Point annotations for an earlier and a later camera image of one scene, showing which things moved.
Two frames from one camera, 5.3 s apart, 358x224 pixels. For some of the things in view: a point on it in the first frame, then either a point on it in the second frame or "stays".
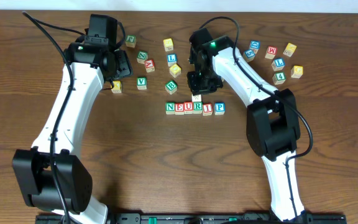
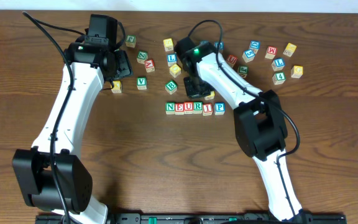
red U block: x=188 y=107 stays
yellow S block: x=196 y=98 → x=210 y=96
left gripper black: x=123 y=65 stays
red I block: x=207 y=109 stays
